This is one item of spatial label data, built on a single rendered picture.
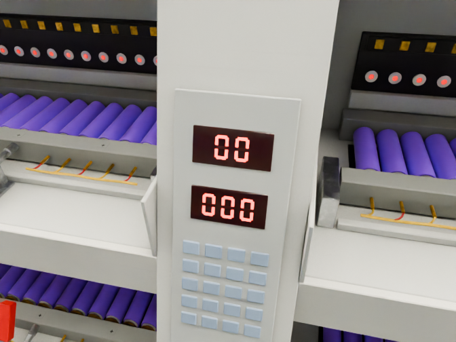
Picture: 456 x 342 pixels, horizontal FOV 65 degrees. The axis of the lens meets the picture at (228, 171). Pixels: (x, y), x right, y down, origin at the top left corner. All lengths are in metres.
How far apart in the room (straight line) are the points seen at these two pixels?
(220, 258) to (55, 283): 0.28
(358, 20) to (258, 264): 0.27
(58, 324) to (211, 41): 0.33
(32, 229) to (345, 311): 0.22
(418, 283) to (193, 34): 0.20
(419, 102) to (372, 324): 0.21
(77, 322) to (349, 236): 0.29
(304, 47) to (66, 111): 0.27
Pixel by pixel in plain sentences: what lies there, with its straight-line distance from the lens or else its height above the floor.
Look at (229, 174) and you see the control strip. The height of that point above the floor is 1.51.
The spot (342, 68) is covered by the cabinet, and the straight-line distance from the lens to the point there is 0.40.
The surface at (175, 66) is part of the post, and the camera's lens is 0.21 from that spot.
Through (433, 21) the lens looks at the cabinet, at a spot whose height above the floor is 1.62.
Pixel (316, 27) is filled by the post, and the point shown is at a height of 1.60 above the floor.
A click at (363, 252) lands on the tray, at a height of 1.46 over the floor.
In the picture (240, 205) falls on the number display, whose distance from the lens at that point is 0.21.
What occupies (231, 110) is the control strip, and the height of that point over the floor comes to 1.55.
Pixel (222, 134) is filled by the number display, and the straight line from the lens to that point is 0.20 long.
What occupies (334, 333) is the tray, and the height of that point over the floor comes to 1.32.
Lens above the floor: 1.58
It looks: 18 degrees down
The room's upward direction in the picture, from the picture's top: 4 degrees clockwise
